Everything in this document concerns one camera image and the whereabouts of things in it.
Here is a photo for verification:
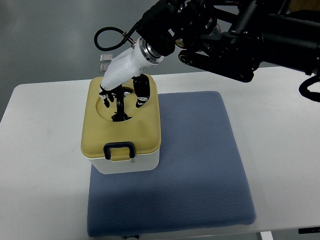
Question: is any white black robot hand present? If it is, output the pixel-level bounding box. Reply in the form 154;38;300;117
99;38;164;108

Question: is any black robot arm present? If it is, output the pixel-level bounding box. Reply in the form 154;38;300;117
99;0;320;106

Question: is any white storage box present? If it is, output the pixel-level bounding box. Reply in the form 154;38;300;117
88;148;160;175

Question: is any lower metal floor plate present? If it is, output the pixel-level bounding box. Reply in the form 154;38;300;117
99;63;110;73

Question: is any metal floor plate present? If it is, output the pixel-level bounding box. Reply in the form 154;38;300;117
99;63;110;73
100;53;113;63

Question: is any upper metal floor plate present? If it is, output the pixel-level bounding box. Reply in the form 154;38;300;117
100;53;113;63

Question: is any blue padded mat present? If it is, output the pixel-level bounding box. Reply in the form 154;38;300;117
87;91;256;237

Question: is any white table leg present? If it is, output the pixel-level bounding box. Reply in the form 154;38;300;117
259;231;274;240

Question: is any black table control panel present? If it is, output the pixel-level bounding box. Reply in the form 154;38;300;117
298;226;320;235

